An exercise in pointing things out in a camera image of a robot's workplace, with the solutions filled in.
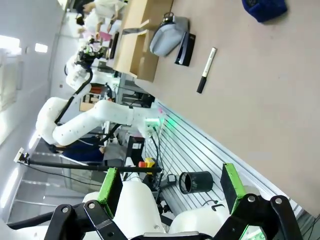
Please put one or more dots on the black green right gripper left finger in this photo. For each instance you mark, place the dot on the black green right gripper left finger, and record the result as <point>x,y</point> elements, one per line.
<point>111,190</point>

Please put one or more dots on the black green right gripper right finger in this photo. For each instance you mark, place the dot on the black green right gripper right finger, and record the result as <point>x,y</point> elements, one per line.
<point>232,185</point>

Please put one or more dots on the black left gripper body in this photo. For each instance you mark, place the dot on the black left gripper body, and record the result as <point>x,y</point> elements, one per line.
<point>87,57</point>

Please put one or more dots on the dark rectangular device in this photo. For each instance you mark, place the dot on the dark rectangular device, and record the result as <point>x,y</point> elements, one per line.
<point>185,50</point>

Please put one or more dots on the blue zip pouch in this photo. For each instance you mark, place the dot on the blue zip pouch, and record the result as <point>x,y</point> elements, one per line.
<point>265,8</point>

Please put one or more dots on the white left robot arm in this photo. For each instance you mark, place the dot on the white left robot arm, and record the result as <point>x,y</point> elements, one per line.
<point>75,130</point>

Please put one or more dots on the open brown cardboard box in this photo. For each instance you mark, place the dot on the open brown cardboard box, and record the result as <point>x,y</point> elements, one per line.
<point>146,65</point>

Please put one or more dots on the closed cardboard box lid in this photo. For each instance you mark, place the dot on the closed cardboard box lid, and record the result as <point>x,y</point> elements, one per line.
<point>150,12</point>

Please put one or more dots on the black monitor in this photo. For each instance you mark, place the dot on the black monitor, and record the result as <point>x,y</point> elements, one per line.
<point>114,46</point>

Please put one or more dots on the black mesh pen cup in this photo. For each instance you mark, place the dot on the black mesh pen cup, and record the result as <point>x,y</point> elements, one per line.
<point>197,182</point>

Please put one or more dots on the yellow red emergency stop button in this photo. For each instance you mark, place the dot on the yellow red emergency stop button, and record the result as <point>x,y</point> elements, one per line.
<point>148,162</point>

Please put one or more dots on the black computer case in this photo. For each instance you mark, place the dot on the black computer case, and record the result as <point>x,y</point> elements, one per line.
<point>135,150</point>

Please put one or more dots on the person in cream jacket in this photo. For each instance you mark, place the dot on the person in cream jacket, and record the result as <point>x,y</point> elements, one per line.
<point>102,12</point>

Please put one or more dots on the person in dark blue clothes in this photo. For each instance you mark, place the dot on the person in dark blue clothes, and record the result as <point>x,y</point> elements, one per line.
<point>82,150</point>

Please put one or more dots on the small black power adapter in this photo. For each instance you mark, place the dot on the small black power adapter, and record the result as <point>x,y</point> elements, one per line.
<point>171,179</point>

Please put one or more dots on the white socket block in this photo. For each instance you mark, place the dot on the white socket block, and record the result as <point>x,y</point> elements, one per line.
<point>153,122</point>

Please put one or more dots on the grey zip pouch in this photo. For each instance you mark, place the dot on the grey zip pouch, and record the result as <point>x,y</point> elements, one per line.
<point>166,37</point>

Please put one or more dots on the white pen with black cap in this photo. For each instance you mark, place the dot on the white pen with black cap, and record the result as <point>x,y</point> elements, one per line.
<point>207,67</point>

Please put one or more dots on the black camera pole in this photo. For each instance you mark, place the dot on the black camera pole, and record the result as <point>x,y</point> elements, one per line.
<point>87,166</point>

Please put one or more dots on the grey slotted aluminium base plate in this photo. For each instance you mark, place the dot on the grey slotted aluminium base plate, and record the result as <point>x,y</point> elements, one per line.
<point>190,147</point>

